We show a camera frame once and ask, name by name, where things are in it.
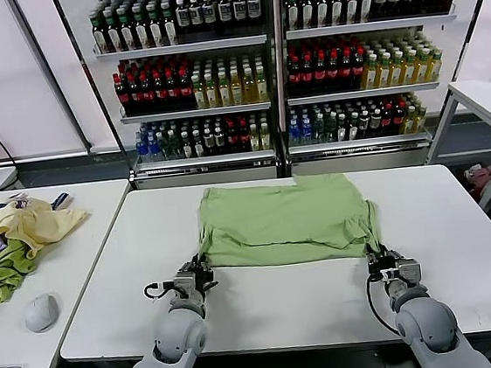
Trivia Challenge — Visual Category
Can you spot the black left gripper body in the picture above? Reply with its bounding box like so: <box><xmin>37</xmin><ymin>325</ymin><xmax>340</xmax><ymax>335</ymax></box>
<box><xmin>194</xmin><ymin>265</ymin><xmax>217</xmax><ymax>294</ymax></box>

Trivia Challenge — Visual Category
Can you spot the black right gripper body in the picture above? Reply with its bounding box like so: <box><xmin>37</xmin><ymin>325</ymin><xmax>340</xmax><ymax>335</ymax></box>
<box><xmin>366</xmin><ymin>254</ymin><xmax>401</xmax><ymax>285</ymax></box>

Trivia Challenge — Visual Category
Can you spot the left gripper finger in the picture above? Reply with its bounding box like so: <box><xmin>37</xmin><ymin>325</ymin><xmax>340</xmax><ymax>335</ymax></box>
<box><xmin>198</xmin><ymin>260</ymin><xmax>216</xmax><ymax>284</ymax></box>
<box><xmin>181</xmin><ymin>254</ymin><xmax>204</xmax><ymax>274</ymax></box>

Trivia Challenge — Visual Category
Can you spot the light green polo shirt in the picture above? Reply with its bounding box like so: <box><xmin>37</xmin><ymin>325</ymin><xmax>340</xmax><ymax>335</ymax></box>
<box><xmin>190</xmin><ymin>168</ymin><xmax>389</xmax><ymax>277</ymax></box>

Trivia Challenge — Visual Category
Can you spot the small white cap dark bottle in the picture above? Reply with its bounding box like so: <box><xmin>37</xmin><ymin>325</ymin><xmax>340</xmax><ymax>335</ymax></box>
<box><xmin>335</xmin><ymin>114</ymin><xmax>349</xmax><ymax>142</ymax></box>
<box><xmin>357</xmin><ymin>110</ymin><xmax>372</xmax><ymax>139</ymax></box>
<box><xmin>179</xmin><ymin>130</ymin><xmax>195</xmax><ymax>160</ymax></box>
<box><xmin>346</xmin><ymin>113</ymin><xmax>361</xmax><ymax>141</ymax></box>
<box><xmin>213</xmin><ymin>127</ymin><xmax>228</xmax><ymax>156</ymax></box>
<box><xmin>191</xmin><ymin>128</ymin><xmax>206</xmax><ymax>158</ymax></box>
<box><xmin>202</xmin><ymin>128</ymin><xmax>217</xmax><ymax>157</ymax></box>
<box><xmin>369</xmin><ymin>109</ymin><xmax>384</xmax><ymax>138</ymax></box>

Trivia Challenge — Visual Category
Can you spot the small clear green bottle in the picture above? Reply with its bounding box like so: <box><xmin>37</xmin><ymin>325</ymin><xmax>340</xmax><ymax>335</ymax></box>
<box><xmin>156</xmin><ymin>131</ymin><xmax>171</xmax><ymax>162</ymax></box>
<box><xmin>167</xmin><ymin>128</ymin><xmax>182</xmax><ymax>160</ymax></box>
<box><xmin>323</xmin><ymin>112</ymin><xmax>339</xmax><ymax>142</ymax></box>
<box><xmin>311</xmin><ymin>114</ymin><xmax>327</xmax><ymax>144</ymax></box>

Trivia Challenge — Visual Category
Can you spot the small blue bottle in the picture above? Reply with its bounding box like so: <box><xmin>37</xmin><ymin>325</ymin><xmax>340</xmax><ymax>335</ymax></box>
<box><xmin>287</xmin><ymin>115</ymin><xmax>303</xmax><ymax>147</ymax></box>
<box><xmin>300</xmin><ymin>114</ymin><xmax>315</xmax><ymax>145</ymax></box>
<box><xmin>134</xmin><ymin>131</ymin><xmax>149</xmax><ymax>163</ymax></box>
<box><xmin>145</xmin><ymin>130</ymin><xmax>161</xmax><ymax>163</ymax></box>

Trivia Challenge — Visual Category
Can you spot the pink crumpled cloth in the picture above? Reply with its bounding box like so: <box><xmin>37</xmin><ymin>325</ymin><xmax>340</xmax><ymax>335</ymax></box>
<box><xmin>464</xmin><ymin>161</ymin><xmax>491</xmax><ymax>202</ymax></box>

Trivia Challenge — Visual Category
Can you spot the small red cap bottle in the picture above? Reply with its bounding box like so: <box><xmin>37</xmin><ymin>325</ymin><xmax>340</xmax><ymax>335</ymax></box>
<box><xmin>237</xmin><ymin>120</ymin><xmax>252</xmax><ymax>154</ymax></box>
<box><xmin>391</xmin><ymin>101</ymin><xmax>408</xmax><ymax>135</ymax></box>
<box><xmin>225</xmin><ymin>121</ymin><xmax>240</xmax><ymax>155</ymax></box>
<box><xmin>380</xmin><ymin>103</ymin><xmax>396</xmax><ymax>137</ymax></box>

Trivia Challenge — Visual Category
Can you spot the small yellow bottle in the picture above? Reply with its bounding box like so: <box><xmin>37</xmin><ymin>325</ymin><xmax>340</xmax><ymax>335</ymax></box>
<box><xmin>248</xmin><ymin>123</ymin><xmax>262</xmax><ymax>152</ymax></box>
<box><xmin>259</xmin><ymin>120</ymin><xmax>273</xmax><ymax>150</ymax></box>
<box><xmin>414</xmin><ymin>106</ymin><xmax>430</xmax><ymax>133</ymax></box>
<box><xmin>403</xmin><ymin>106</ymin><xmax>418</xmax><ymax>135</ymax></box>

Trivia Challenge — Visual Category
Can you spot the blue and white object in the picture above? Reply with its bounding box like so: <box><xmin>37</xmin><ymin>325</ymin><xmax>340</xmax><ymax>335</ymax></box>
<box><xmin>50</xmin><ymin>191</ymin><xmax>76</xmax><ymax>212</ymax></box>

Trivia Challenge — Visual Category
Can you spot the pale yellow shirt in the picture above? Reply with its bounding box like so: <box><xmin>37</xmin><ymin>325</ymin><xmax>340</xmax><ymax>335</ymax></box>
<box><xmin>0</xmin><ymin>191</ymin><xmax>95</xmax><ymax>263</ymax></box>

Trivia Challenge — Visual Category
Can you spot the white computer mouse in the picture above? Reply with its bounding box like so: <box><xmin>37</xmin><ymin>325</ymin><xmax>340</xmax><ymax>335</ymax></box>
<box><xmin>21</xmin><ymin>291</ymin><xmax>63</xmax><ymax>335</ymax></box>

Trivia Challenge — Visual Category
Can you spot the white cap yellow bottle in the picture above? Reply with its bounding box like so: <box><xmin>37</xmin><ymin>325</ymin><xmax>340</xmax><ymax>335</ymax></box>
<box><xmin>204</xmin><ymin>73</ymin><xmax>219</xmax><ymax>109</ymax></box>
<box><xmin>254</xmin><ymin>65</ymin><xmax>270</xmax><ymax>102</ymax></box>
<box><xmin>191</xmin><ymin>74</ymin><xmax>207</xmax><ymax>110</ymax></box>
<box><xmin>228</xmin><ymin>69</ymin><xmax>245</xmax><ymax>106</ymax></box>
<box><xmin>217</xmin><ymin>71</ymin><xmax>232</xmax><ymax>108</ymax></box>
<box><xmin>241</xmin><ymin>67</ymin><xmax>258</xmax><ymax>104</ymax></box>

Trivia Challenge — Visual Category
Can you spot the red cap cola bottle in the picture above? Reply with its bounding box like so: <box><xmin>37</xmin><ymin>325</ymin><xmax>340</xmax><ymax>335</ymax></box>
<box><xmin>163</xmin><ymin>67</ymin><xmax>182</xmax><ymax>112</ymax></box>
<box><xmin>350</xmin><ymin>47</ymin><xmax>368</xmax><ymax>90</ymax></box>
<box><xmin>286</xmin><ymin>53</ymin><xmax>304</xmax><ymax>97</ymax></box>
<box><xmin>113</xmin><ymin>73</ymin><xmax>130</xmax><ymax>117</ymax></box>
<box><xmin>312</xmin><ymin>51</ymin><xmax>329</xmax><ymax>94</ymax></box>
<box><xmin>299</xmin><ymin>52</ymin><xmax>317</xmax><ymax>95</ymax></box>
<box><xmin>138</xmin><ymin>70</ymin><xmax>156</xmax><ymax>115</ymax></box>
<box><xmin>325</xmin><ymin>50</ymin><xmax>342</xmax><ymax>93</ymax></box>
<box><xmin>338</xmin><ymin>48</ymin><xmax>356</xmax><ymax>91</ymax></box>
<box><xmin>151</xmin><ymin>69</ymin><xmax>169</xmax><ymax>114</ymax></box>
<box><xmin>176</xmin><ymin>66</ymin><xmax>195</xmax><ymax>111</ymax></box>
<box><xmin>125</xmin><ymin>72</ymin><xmax>143</xmax><ymax>116</ymax></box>

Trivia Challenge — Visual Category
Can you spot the green cap yellow bottle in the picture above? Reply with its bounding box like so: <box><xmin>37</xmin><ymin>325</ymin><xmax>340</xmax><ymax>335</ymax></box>
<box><xmin>388</xmin><ymin>52</ymin><xmax>405</xmax><ymax>87</ymax></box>
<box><xmin>427</xmin><ymin>49</ymin><xmax>445</xmax><ymax>83</ymax></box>
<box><xmin>375</xmin><ymin>53</ymin><xmax>392</xmax><ymax>88</ymax></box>
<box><xmin>401</xmin><ymin>50</ymin><xmax>418</xmax><ymax>86</ymax></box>
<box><xmin>414</xmin><ymin>49</ymin><xmax>432</xmax><ymax>84</ymax></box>
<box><xmin>360</xmin><ymin>54</ymin><xmax>379</xmax><ymax>90</ymax></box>

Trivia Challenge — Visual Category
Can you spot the white tag with dark clip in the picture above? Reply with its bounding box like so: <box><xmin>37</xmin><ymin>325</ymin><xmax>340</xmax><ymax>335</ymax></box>
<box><xmin>8</xmin><ymin>191</ymin><xmax>33</xmax><ymax>211</ymax></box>

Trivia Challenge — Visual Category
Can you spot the crumpled olive green garment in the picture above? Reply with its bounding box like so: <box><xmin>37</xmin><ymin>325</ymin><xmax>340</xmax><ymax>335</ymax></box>
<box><xmin>0</xmin><ymin>235</ymin><xmax>44</xmax><ymax>305</ymax></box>

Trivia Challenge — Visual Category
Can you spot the metal shelf unit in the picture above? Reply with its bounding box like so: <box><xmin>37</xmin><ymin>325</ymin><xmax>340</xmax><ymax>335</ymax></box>
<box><xmin>273</xmin><ymin>0</ymin><xmax>491</xmax><ymax>179</ymax></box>
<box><xmin>52</xmin><ymin>0</ymin><xmax>294</xmax><ymax>201</ymax></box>

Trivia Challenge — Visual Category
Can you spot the white label black bottle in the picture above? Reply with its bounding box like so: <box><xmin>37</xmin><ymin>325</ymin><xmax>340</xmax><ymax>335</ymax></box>
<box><xmin>232</xmin><ymin>0</ymin><xmax>249</xmax><ymax>29</ymax></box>
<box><xmin>175</xmin><ymin>0</ymin><xmax>192</xmax><ymax>35</ymax></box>
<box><xmin>218</xmin><ymin>0</ymin><xmax>235</xmax><ymax>30</ymax></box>
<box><xmin>246</xmin><ymin>0</ymin><xmax>264</xmax><ymax>27</ymax></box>
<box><xmin>201</xmin><ymin>0</ymin><xmax>218</xmax><ymax>31</ymax></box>
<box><xmin>188</xmin><ymin>0</ymin><xmax>204</xmax><ymax>33</ymax></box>

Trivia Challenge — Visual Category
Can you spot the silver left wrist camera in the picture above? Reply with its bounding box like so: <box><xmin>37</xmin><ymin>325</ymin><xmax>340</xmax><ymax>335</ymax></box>
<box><xmin>171</xmin><ymin>271</ymin><xmax>199</xmax><ymax>296</ymax></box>

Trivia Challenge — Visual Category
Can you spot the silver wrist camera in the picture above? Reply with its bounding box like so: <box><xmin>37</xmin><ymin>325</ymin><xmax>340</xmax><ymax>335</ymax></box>
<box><xmin>394</xmin><ymin>255</ymin><xmax>424</xmax><ymax>286</ymax></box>
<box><xmin>171</xmin><ymin>271</ymin><xmax>199</xmax><ymax>296</ymax></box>

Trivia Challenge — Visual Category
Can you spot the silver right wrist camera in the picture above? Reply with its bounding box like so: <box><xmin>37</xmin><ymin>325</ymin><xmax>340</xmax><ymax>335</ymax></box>
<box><xmin>394</xmin><ymin>255</ymin><xmax>424</xmax><ymax>286</ymax></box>

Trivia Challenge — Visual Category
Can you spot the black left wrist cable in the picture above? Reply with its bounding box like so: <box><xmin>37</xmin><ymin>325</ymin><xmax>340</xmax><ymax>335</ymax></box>
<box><xmin>142</xmin><ymin>280</ymin><xmax>176</xmax><ymax>300</ymax></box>

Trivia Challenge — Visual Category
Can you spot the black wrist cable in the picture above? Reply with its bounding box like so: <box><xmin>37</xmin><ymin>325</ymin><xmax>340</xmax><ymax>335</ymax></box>
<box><xmin>142</xmin><ymin>280</ymin><xmax>176</xmax><ymax>300</ymax></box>
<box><xmin>365</xmin><ymin>273</ymin><xmax>401</xmax><ymax>339</ymax></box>

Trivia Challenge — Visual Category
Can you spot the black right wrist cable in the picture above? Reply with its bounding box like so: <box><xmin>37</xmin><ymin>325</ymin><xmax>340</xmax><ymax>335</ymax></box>
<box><xmin>365</xmin><ymin>273</ymin><xmax>401</xmax><ymax>339</ymax></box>

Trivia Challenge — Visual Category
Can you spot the white metal frame table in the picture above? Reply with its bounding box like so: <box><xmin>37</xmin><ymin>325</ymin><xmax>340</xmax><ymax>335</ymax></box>
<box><xmin>418</xmin><ymin>76</ymin><xmax>491</xmax><ymax>218</ymax></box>

